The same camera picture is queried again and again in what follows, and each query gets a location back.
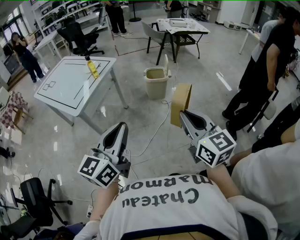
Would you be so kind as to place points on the white shelving unit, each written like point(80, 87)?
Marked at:
point(68, 12)

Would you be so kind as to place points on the yellow bottle with black cap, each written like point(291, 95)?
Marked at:
point(93, 69)

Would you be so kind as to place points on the grey shell chair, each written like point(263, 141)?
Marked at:
point(152, 32)

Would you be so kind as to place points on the white side table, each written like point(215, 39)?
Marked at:
point(252, 34)

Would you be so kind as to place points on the black round-base floor stand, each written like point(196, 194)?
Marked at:
point(135, 19)

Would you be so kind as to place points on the black office chair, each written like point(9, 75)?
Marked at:
point(77, 35)
point(35, 204)

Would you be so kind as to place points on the white floor box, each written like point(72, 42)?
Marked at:
point(230, 25)

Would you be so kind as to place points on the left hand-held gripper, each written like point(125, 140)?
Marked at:
point(98, 171)

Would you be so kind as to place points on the black mesh basket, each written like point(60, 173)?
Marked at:
point(186, 40)

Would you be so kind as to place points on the black-legged chair with white seat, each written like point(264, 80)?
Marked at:
point(269, 110)

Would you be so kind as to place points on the red checkered cloth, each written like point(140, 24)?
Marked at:
point(9, 112)

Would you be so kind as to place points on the white power strip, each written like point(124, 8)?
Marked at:
point(89, 211)

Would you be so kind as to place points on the black-legged table with white cloth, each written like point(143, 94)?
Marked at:
point(199, 28)

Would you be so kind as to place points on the long white desk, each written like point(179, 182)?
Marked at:
point(47, 41)

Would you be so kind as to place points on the flat white box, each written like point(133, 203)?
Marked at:
point(178, 22)

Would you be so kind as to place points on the wooden stool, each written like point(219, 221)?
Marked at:
point(20, 117)

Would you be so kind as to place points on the brown cardboard box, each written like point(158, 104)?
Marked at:
point(179, 103)

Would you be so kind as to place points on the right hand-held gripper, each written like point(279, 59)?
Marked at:
point(218, 150)

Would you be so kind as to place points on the white table with black lines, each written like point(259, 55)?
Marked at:
point(63, 86)

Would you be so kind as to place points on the beige trash bin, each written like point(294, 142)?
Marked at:
point(155, 86)

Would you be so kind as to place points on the person's white printed shirt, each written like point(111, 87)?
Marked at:
point(168, 218)

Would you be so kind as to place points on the person's right forearm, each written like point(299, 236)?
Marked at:
point(220, 180)

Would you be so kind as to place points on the small white cup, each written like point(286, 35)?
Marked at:
point(191, 25)

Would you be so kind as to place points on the person's left forearm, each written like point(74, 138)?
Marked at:
point(103, 201)

